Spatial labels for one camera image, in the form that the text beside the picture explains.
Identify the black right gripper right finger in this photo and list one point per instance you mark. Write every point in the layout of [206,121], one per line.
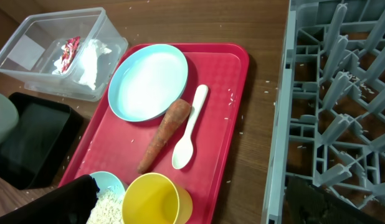
[308,204]

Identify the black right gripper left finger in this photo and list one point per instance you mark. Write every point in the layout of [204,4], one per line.
[70,204]

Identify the white rice pile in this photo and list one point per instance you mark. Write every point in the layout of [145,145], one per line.
[107,209]

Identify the green bowl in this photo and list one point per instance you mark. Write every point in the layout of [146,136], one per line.
[9,117]

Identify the white napkin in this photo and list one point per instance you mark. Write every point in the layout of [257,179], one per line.
[89,60]

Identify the red snack wrapper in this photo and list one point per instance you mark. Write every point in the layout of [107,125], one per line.
[69,53]

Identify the light blue rice bowl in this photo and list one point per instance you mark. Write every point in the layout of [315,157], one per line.
[108,181]

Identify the grey dishwasher rack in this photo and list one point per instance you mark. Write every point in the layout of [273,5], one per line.
[329,121]

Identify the black tray bin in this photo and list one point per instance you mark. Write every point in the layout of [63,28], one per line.
[34,150]

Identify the yellow plastic cup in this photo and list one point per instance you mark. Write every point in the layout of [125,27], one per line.
[154,198]

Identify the white plastic spoon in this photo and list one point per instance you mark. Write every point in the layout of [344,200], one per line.
[183,150]

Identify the orange carrot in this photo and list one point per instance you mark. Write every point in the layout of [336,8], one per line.
[175,115]

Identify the light blue plate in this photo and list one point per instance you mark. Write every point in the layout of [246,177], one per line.
[147,82]

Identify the clear plastic bin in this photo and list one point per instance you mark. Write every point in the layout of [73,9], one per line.
[30,53]

